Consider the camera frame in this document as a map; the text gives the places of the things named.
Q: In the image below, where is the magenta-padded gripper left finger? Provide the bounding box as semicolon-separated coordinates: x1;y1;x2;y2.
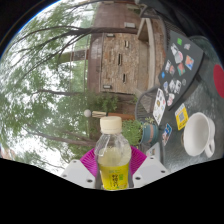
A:
60;147;101;190

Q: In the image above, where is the white sticker sheet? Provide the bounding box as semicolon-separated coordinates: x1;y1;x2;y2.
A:
152;88;167;126

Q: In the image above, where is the white mug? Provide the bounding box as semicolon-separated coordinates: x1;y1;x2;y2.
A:
181;112;217;159

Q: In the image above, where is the yellow card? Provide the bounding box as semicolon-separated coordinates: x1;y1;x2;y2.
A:
174;103;190;131

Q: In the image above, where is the grey mesh chair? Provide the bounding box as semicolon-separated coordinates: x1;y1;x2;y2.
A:
134;86;161;124

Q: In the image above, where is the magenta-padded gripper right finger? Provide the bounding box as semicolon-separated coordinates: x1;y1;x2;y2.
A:
128;145;170;189

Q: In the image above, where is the black laptop with stickers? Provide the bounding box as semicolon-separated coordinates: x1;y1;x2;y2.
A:
157;29;205;111

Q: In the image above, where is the clear bottle with yellow label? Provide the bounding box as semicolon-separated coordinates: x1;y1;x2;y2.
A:
94;115;133;191

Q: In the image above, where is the small blue sticker card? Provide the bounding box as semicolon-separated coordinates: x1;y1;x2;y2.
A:
162;123;173;147

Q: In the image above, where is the tree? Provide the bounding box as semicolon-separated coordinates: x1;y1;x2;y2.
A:
6;6;138;68
0;119;101;168

